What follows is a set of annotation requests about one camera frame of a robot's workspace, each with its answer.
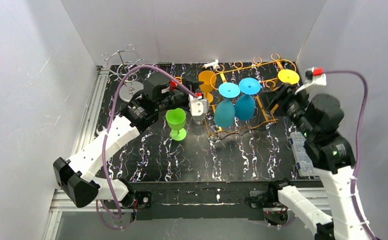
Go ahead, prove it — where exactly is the gold wire glass rack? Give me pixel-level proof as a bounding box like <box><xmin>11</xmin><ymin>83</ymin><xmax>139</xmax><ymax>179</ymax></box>
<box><xmin>205</xmin><ymin>53</ymin><xmax>297</xmax><ymax>138</ymax></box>

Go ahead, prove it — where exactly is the green plastic wine glass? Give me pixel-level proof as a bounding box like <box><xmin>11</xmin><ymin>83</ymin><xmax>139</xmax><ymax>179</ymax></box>
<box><xmin>165</xmin><ymin>108</ymin><xmax>187</xmax><ymax>141</ymax></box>

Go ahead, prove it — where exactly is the teal wine glass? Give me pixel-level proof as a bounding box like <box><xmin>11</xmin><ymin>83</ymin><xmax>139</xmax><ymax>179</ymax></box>
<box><xmin>213</xmin><ymin>82</ymin><xmax>240</xmax><ymax>128</ymax></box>

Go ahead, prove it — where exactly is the white small fitting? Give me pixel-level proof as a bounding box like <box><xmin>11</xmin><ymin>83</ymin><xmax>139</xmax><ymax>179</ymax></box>
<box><xmin>202</xmin><ymin>59</ymin><xmax>221</xmax><ymax>71</ymax></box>

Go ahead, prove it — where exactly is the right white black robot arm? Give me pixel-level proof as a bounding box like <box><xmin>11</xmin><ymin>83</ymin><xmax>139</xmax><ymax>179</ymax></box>
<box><xmin>256</xmin><ymin>85</ymin><xmax>375</xmax><ymax>240</ymax></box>

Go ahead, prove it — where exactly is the blue wine glass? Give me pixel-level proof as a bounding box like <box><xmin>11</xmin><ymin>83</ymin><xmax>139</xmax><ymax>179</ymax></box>
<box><xmin>235</xmin><ymin>77</ymin><xmax>261</xmax><ymax>121</ymax></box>

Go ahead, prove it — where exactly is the silver wrench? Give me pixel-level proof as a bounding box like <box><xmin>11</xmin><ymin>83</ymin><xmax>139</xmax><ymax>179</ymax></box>
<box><xmin>96</xmin><ymin>126</ymin><xmax>106</xmax><ymax>136</ymax></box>

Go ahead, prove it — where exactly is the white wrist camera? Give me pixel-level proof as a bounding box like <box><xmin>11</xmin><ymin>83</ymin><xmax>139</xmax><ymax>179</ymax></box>
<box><xmin>188</xmin><ymin>95</ymin><xmax>209</xmax><ymax>117</ymax></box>
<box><xmin>294</xmin><ymin>67</ymin><xmax>327</xmax><ymax>95</ymax></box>

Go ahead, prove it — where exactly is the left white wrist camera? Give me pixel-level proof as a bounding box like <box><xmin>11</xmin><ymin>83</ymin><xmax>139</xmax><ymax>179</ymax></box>
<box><xmin>188</xmin><ymin>95</ymin><xmax>209</xmax><ymax>117</ymax></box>

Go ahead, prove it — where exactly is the red plastic wine glass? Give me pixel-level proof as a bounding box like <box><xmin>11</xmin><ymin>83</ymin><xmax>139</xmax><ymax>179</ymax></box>
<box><xmin>169</xmin><ymin>80</ymin><xmax>178</xmax><ymax>88</ymax></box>

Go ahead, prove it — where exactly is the clear glass tumbler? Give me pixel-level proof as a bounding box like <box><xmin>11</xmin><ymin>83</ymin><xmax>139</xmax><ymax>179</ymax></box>
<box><xmin>192</xmin><ymin>114</ymin><xmax>206</xmax><ymax>125</ymax></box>

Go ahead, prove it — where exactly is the silver round glass rack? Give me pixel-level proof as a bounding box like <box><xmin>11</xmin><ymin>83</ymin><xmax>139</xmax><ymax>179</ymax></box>
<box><xmin>100</xmin><ymin>44</ymin><xmax>144</xmax><ymax>103</ymax></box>

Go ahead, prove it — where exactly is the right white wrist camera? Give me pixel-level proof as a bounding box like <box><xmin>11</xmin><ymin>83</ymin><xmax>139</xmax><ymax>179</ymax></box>
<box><xmin>294</xmin><ymin>67</ymin><xmax>327</xmax><ymax>95</ymax></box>

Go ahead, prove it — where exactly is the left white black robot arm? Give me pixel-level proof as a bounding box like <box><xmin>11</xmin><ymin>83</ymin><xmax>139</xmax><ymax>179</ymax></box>
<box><xmin>53</xmin><ymin>72</ymin><xmax>208</xmax><ymax>208</ymax></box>

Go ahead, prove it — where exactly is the orange wine glass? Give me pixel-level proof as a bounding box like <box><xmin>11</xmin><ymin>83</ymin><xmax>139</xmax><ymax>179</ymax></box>
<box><xmin>271</xmin><ymin>69</ymin><xmax>300</xmax><ymax>90</ymax></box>
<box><xmin>198</xmin><ymin>70</ymin><xmax>217</xmax><ymax>104</ymax></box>

